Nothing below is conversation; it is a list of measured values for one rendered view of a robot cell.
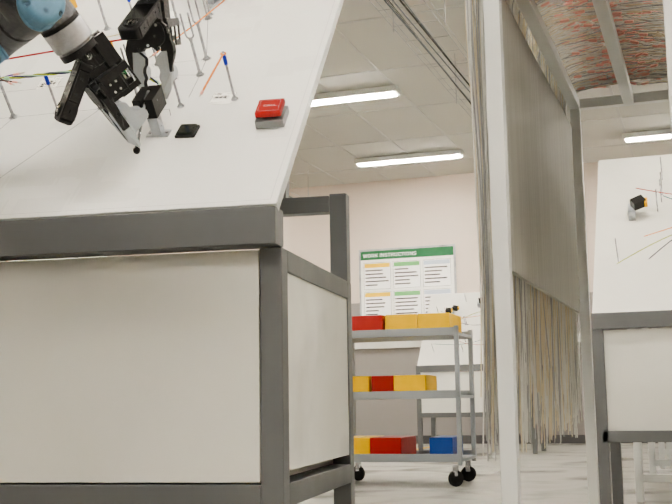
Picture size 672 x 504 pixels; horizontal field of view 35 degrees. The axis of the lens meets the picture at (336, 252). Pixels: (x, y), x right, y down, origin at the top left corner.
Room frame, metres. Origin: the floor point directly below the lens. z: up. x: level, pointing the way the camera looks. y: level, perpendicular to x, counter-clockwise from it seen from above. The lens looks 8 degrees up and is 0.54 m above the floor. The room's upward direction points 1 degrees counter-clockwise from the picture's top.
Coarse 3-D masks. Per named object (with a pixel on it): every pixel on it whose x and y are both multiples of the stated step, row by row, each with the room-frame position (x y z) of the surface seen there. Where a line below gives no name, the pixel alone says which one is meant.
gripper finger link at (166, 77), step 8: (160, 56) 1.95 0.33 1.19; (160, 64) 1.96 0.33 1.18; (168, 64) 1.96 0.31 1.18; (160, 72) 1.97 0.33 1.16; (168, 72) 1.96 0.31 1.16; (176, 72) 2.01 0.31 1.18; (160, 80) 1.97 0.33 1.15; (168, 80) 1.97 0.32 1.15; (168, 88) 1.98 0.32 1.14; (168, 96) 1.99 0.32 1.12
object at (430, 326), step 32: (352, 320) 6.92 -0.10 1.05; (384, 320) 6.91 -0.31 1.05; (416, 320) 6.81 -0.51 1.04; (448, 320) 6.74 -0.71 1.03; (352, 352) 7.33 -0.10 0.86; (384, 384) 6.84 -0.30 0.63; (416, 384) 6.75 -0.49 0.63; (384, 448) 6.83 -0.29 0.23; (448, 448) 6.70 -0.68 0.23; (448, 480) 6.67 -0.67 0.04
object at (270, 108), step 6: (264, 102) 1.97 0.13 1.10; (270, 102) 1.96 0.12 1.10; (276, 102) 1.96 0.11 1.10; (282, 102) 1.96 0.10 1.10; (258, 108) 1.95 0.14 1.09; (264, 108) 1.95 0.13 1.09; (270, 108) 1.95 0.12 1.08; (276, 108) 1.94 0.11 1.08; (282, 108) 1.95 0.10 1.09; (258, 114) 1.95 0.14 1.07; (264, 114) 1.94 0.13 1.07; (270, 114) 1.94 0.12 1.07; (276, 114) 1.94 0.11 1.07
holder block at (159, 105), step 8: (144, 88) 1.97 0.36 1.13; (152, 88) 1.96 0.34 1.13; (160, 88) 1.96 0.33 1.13; (136, 96) 1.95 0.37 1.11; (152, 96) 1.94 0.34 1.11; (160, 96) 1.96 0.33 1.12; (136, 104) 1.94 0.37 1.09; (152, 104) 1.94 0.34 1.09; (160, 104) 1.97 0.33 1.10; (152, 112) 1.95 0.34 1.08; (160, 112) 1.97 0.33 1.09
